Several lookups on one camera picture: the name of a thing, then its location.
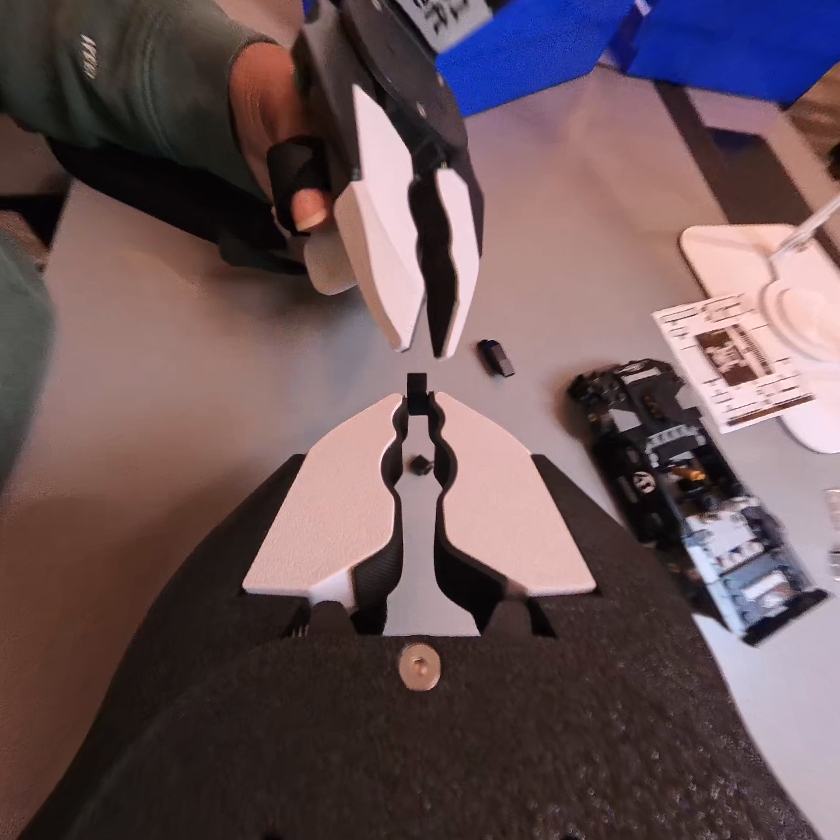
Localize clear lego windshield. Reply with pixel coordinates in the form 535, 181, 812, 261
823, 486, 840, 581

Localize black lego car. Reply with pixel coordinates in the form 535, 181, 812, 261
566, 357, 832, 648

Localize sticker sheet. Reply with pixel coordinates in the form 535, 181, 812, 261
651, 290, 816, 435

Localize blue storage bin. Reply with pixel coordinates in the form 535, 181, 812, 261
431, 0, 647, 122
620, 0, 840, 110

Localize long black lego piece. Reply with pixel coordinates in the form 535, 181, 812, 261
474, 338, 518, 380

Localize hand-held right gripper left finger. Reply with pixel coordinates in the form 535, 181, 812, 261
243, 392, 405, 618

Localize white booklet stand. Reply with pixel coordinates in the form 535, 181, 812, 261
678, 195, 840, 455

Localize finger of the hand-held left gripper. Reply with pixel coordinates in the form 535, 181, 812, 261
428, 167, 483, 362
331, 84, 429, 353

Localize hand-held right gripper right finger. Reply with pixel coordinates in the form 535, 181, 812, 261
434, 392, 598, 631

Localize person's left hand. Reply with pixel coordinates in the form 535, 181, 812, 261
229, 37, 337, 237

